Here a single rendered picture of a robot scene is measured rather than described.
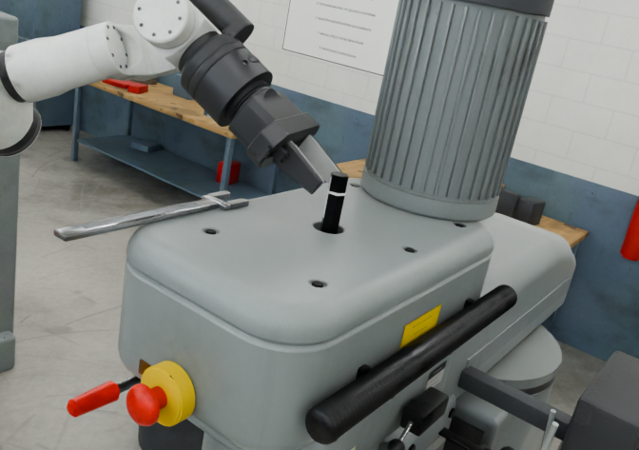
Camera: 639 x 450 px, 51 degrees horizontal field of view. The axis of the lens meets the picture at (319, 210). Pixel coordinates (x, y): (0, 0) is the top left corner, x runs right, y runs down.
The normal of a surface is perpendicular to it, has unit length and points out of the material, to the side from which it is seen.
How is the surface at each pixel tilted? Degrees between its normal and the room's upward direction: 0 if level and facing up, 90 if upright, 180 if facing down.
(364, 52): 90
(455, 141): 90
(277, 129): 52
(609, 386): 0
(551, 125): 90
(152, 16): 71
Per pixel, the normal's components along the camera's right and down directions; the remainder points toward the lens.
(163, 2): -0.12, -0.04
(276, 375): 0.04, 0.33
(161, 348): -0.59, 0.16
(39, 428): 0.18, -0.93
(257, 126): -0.39, 0.23
